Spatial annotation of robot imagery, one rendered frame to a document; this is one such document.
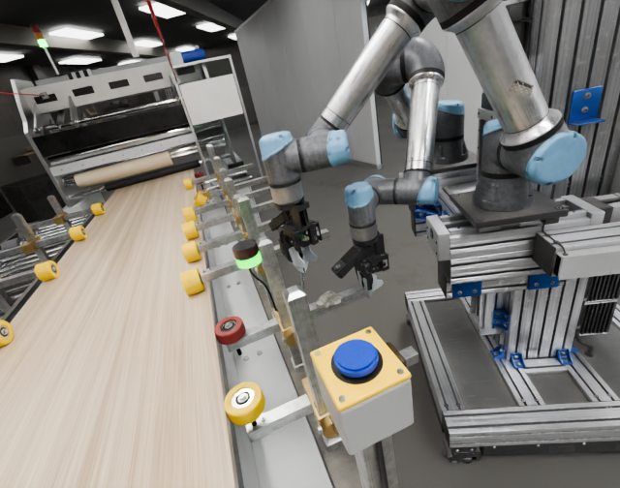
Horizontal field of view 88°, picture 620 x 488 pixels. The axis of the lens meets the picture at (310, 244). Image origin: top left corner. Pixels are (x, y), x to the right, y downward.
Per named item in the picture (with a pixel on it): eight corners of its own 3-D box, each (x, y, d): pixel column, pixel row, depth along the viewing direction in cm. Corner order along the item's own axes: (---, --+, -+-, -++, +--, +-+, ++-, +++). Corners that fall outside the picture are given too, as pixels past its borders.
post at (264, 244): (306, 368, 101) (267, 233, 79) (310, 376, 98) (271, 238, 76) (296, 372, 100) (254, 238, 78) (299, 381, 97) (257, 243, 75)
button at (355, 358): (365, 344, 32) (363, 331, 31) (387, 373, 29) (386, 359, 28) (329, 360, 31) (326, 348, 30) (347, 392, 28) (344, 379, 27)
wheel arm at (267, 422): (411, 355, 83) (410, 344, 81) (419, 365, 80) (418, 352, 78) (249, 431, 73) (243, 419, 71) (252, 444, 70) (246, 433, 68)
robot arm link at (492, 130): (514, 157, 92) (519, 107, 86) (545, 169, 80) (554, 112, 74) (472, 166, 93) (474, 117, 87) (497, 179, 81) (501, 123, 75)
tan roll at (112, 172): (227, 149, 318) (222, 137, 312) (228, 150, 307) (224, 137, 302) (70, 190, 287) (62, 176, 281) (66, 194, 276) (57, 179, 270)
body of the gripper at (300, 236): (300, 256, 77) (289, 209, 71) (280, 247, 83) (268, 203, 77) (324, 242, 80) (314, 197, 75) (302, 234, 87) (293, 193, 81)
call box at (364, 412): (378, 375, 37) (370, 324, 33) (416, 428, 31) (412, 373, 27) (323, 401, 35) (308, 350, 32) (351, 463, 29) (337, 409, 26)
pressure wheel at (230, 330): (251, 339, 97) (239, 310, 92) (256, 357, 90) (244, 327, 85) (225, 350, 95) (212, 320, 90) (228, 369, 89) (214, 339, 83)
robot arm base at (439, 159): (460, 151, 141) (461, 128, 136) (474, 160, 128) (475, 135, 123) (425, 157, 143) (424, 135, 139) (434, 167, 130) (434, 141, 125)
